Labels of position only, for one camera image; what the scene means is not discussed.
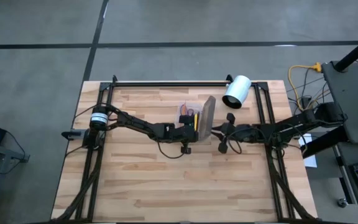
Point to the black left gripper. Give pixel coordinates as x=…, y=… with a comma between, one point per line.
x=185, y=133

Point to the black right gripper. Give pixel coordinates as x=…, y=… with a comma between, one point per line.
x=230, y=132

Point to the yellow highlighter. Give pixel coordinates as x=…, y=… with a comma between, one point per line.
x=195, y=119

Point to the clear plastic pencil case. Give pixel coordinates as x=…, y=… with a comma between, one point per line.
x=207, y=118

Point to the clear plastic supply box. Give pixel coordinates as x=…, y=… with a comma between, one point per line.
x=179, y=119

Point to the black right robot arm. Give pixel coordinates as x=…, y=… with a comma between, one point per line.
x=291, y=124

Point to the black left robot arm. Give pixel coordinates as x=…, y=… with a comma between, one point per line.
x=135, y=123

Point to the black power adapter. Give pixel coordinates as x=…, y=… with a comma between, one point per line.
x=306, y=101

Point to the white paper sheet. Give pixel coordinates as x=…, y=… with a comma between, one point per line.
x=310, y=158

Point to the black desk leg beam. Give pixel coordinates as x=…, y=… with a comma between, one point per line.
x=322, y=144

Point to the dark grey keyboard desk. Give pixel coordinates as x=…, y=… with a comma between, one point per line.
x=345, y=152

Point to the grey desk top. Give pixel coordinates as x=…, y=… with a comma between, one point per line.
x=353, y=93

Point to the grey caster wheel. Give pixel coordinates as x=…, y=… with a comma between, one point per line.
x=342, y=203

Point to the black slanted pole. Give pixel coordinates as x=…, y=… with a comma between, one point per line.
x=356, y=51

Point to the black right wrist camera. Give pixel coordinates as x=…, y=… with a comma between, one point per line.
x=246, y=133

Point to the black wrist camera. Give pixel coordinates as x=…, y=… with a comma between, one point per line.
x=246, y=133
x=165, y=132

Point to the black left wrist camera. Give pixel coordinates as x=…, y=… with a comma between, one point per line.
x=165, y=132

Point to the black aluminium table frame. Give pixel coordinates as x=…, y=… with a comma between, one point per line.
x=166, y=84

